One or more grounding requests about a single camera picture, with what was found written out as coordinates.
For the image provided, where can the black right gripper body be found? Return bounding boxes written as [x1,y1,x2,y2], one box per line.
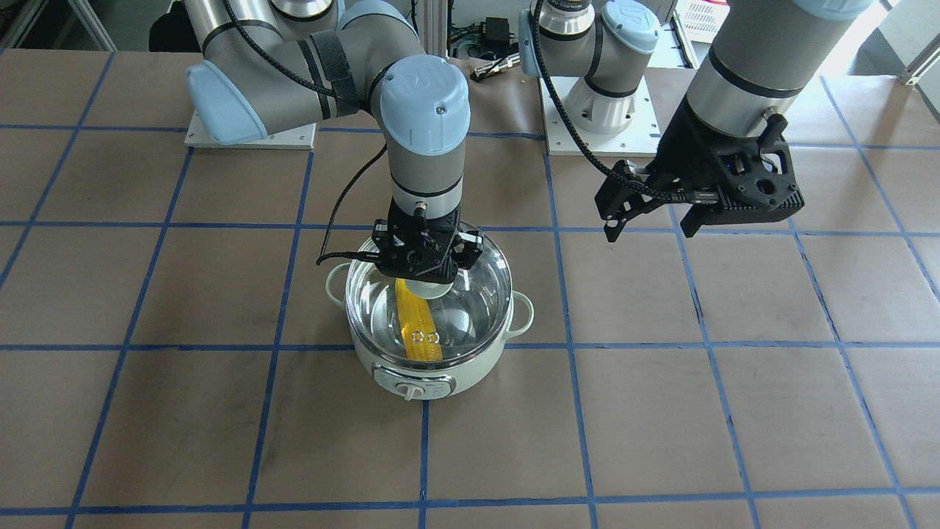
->
[372,202,484,284]

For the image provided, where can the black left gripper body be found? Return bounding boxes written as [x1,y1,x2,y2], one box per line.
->
[647,99,805,225]

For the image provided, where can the yellow corn cob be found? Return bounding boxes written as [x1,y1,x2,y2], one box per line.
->
[395,278,444,362]

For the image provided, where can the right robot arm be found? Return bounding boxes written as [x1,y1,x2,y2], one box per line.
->
[184,1,482,284]

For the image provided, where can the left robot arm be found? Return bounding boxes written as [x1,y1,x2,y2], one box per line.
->
[518,1,870,243]

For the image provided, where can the pale green electric pot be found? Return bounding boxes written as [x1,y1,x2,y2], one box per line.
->
[325,256,534,400]

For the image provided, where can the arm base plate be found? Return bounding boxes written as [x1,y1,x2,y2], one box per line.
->
[184,111,317,151]
[552,77,661,158]

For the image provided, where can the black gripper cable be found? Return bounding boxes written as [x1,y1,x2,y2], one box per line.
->
[220,0,412,267]

